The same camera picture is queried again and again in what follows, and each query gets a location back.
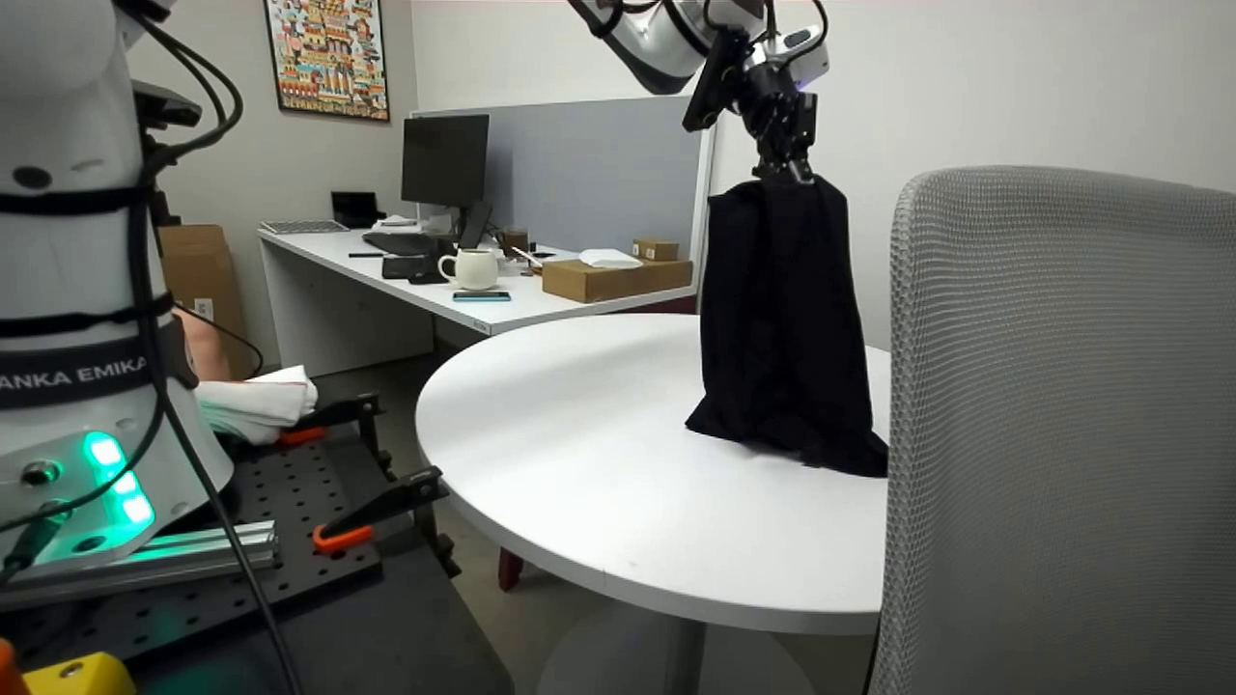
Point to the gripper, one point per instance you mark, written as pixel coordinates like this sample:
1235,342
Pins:
784,114

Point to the framed colourful picture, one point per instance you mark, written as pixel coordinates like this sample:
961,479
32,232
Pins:
326,56

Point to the white crumpled paper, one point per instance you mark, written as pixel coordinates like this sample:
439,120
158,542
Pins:
608,258

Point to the black wallet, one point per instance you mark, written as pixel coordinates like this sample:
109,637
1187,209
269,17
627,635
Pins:
410,267

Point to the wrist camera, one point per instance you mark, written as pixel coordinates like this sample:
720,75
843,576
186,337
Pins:
713,82

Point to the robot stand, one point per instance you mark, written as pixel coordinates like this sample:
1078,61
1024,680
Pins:
309,618

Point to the black keyboard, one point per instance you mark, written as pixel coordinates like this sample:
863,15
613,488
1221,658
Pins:
401,242

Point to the grey mesh office chair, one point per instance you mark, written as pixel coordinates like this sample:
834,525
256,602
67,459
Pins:
1062,434

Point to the white desk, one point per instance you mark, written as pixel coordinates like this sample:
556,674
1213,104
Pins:
328,309

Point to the yellow block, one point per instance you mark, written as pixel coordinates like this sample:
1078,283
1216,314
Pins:
82,678

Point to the tall cardboard box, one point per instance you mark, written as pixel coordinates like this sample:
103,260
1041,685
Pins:
198,275

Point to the white keyboard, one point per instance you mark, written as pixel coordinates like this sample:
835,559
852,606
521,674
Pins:
302,227

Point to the flat cardboard box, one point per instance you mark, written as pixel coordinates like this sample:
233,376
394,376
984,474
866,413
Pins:
608,281

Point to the black monitor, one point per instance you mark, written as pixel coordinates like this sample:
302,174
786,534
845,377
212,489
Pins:
444,159

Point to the grey partition panel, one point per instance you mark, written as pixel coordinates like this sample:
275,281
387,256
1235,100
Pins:
589,174

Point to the small cardboard box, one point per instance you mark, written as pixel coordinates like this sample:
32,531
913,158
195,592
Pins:
657,250

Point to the camera on mount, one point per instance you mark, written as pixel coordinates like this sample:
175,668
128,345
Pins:
164,104

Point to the brown cup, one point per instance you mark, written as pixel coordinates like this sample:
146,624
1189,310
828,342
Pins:
515,241

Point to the white mug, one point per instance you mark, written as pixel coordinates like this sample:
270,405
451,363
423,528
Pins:
473,268

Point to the black t-shirt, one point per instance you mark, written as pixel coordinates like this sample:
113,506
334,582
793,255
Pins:
777,319

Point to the smartphone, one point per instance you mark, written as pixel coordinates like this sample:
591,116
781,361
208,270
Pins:
481,296

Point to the small black screen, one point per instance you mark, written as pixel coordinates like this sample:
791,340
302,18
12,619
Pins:
355,208

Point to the folded white cloth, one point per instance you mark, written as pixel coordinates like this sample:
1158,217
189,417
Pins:
253,401

